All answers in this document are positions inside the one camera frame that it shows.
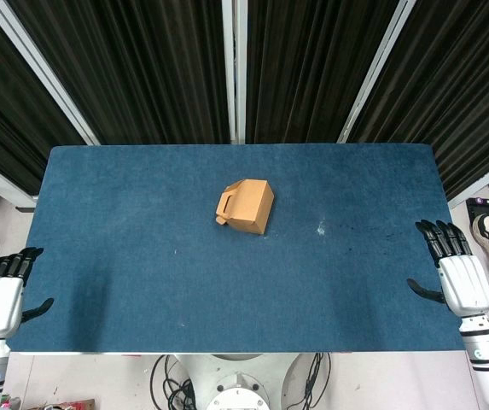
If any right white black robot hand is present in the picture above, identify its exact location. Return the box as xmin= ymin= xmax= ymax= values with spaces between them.
xmin=406 ymin=219 xmax=489 ymax=318

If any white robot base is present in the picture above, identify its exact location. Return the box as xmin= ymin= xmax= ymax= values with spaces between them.
xmin=171 ymin=353 xmax=305 ymax=410

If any small brown cardboard box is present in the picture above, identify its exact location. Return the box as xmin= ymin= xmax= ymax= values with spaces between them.
xmin=214 ymin=179 xmax=276 ymax=236

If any blue felt table mat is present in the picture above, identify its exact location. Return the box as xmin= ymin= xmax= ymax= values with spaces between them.
xmin=9 ymin=144 xmax=466 ymax=355

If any black corrugated curtain panel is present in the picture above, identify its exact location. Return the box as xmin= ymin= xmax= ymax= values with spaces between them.
xmin=7 ymin=0 xmax=232 ymax=145

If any black cable bundle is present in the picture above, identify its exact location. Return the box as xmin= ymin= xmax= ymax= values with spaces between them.
xmin=148 ymin=354 xmax=198 ymax=410

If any white metal frame post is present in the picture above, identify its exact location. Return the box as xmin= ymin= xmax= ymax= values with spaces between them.
xmin=220 ymin=0 xmax=249 ymax=145

